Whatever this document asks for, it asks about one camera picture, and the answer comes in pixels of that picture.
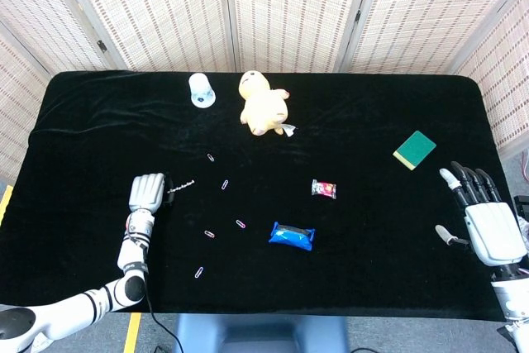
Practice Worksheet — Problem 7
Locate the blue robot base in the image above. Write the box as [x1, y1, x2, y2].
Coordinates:
[172, 312, 350, 353]

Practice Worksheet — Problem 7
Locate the silver beaded magnetic stick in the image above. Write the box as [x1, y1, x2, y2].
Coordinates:
[167, 179, 197, 195]

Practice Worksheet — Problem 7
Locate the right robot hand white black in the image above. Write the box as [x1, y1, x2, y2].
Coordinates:
[434, 160, 529, 268]

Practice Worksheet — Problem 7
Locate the green yellow scouring sponge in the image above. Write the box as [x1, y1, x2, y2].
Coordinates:
[392, 130, 438, 172]

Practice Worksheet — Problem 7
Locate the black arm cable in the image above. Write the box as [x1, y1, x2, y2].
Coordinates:
[123, 220, 185, 353]

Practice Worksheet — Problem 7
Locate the small red snack packet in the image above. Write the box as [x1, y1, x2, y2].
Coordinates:
[311, 179, 338, 199]

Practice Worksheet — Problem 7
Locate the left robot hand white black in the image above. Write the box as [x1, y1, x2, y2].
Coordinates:
[128, 172, 175, 214]

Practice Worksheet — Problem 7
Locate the yellow plush toy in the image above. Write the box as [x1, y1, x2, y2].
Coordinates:
[237, 70, 298, 138]

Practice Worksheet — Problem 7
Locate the woven folding screen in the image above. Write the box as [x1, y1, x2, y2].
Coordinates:
[0, 0, 529, 183]

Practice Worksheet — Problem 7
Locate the blue snack package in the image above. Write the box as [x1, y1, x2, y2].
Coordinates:
[268, 221, 317, 252]

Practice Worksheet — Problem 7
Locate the black velvet tablecloth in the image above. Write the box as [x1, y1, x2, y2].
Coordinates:
[0, 70, 508, 323]

